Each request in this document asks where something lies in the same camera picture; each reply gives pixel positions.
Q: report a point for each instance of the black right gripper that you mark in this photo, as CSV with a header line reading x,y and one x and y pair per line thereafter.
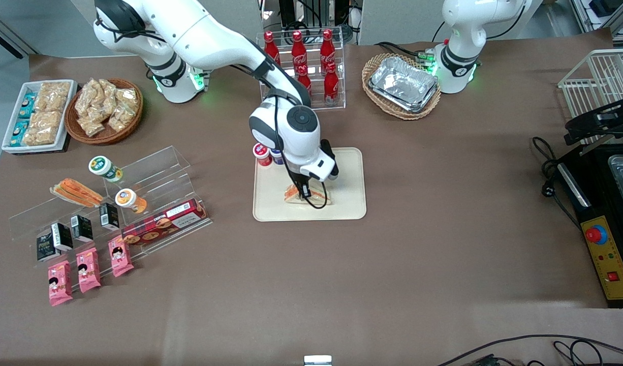
x,y
303,186

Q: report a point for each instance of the triangle sandwich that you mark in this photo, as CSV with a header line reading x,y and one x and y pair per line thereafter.
x,y
78,192
319,197

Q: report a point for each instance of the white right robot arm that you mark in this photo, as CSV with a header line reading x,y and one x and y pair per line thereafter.
x,y
205,35

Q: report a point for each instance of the cream plastic serving tray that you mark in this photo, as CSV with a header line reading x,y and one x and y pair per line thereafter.
x,y
342,203

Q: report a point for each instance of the aluminium foil tray stack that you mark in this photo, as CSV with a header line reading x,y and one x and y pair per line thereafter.
x,y
403,84

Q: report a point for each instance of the white rectangular snack tray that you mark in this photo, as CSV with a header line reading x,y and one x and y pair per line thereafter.
x,y
10,122

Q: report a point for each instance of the blue capped small bottle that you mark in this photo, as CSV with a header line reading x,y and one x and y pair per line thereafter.
x,y
277,156

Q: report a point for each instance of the red capped small bottle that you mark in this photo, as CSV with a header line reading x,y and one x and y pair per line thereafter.
x,y
261,151

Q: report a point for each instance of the red cola bottle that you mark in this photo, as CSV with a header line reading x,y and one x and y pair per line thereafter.
x,y
305,76
299,51
331,86
327,48
271,48

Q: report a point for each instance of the clear acrylic bottle rack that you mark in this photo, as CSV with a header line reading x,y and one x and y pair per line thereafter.
x,y
342,76

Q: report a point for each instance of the clear acrylic stepped stand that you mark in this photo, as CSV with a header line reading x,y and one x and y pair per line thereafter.
x,y
32,218
164,173

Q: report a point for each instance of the light wicker basket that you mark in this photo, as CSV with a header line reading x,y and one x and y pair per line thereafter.
x,y
375,63

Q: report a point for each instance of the red tartan shortbread box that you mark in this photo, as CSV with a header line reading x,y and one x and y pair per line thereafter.
x,y
164,222

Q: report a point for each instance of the small silver metal block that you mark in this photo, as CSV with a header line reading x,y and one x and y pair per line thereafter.
x,y
317,361

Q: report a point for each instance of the black equipment box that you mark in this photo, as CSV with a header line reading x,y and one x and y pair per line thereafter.
x,y
311,10

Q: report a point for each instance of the orange capped small bottle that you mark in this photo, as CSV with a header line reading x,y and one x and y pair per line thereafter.
x,y
126,198

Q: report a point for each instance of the clear bag of puffed snacks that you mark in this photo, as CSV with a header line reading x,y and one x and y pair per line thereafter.
x,y
107,87
102,108
87,99
126,97
121,119
90,126

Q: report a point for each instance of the pink cartoon snack packet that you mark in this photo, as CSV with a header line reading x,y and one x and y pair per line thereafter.
x,y
120,256
88,270
60,283

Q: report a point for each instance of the black barcode carton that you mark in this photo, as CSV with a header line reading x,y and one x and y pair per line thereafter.
x,y
82,229
109,216

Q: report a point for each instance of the brown wicker snack basket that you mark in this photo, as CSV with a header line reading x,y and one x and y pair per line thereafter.
x,y
105,138

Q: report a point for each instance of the green capped small bottle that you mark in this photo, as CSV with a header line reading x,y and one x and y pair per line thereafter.
x,y
100,165

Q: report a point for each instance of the black white text packet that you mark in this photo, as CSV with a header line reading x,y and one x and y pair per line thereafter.
x,y
63,236

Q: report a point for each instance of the black gold lettered packet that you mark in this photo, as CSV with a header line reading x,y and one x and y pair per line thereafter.
x,y
45,248

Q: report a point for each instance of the clear wrapped cracker pack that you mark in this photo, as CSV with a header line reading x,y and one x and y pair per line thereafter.
x,y
39,136
46,120
53,95

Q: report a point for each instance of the teal snack packet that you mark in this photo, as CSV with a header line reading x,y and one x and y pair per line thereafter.
x,y
19,133
27,105

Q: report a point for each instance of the black machine with yellow panel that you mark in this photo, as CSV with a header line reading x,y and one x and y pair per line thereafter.
x,y
596,203

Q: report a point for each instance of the red emergency stop button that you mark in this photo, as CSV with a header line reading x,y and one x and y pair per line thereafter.
x,y
595,235

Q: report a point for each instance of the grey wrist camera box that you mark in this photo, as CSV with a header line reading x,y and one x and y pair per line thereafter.
x,y
316,166

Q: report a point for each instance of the aluminium frame rails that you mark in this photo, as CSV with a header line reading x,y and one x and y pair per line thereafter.
x,y
591,20

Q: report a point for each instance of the dark diagonal metal rail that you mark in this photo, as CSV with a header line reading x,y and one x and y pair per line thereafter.
x,y
6,33

